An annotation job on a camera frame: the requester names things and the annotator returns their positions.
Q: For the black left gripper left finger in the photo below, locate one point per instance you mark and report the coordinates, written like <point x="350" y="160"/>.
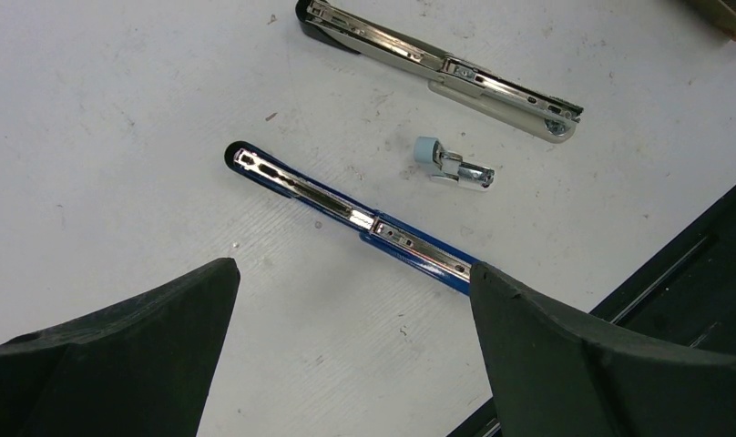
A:
<point x="140" y="367"/>

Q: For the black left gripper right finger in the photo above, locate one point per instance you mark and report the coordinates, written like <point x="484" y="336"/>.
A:
<point x="555" y="370"/>

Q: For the blue stapler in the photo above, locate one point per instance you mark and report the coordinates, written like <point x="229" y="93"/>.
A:
<point x="410" y="245"/>

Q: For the light blue staple box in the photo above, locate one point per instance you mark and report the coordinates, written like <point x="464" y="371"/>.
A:
<point x="442" y="165"/>

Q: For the silver black stapler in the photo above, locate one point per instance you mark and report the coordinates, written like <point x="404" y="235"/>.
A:
<point x="550" y="118"/>

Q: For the brown plastic divided tray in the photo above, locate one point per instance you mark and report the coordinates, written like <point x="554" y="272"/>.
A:
<point x="721" y="14"/>

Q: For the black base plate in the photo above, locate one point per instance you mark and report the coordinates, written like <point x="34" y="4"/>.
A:
<point x="685" y="294"/>

